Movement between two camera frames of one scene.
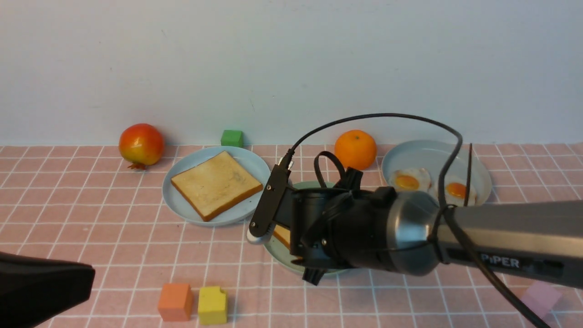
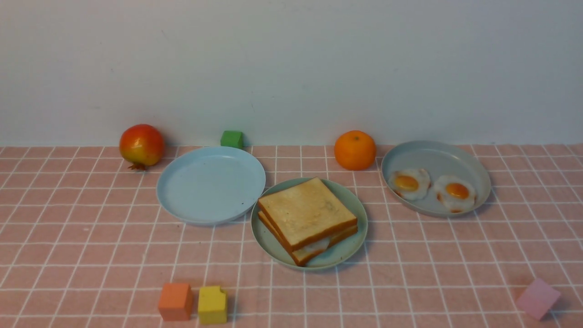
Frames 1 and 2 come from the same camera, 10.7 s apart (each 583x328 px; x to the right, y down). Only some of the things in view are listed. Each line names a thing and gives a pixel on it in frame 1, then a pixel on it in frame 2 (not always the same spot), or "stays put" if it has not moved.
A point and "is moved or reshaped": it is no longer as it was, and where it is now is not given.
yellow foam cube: x=212 y=305 stays put
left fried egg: x=417 y=179 stays put
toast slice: x=215 y=184 is moved or reshaped
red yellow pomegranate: x=141 y=145 stays put
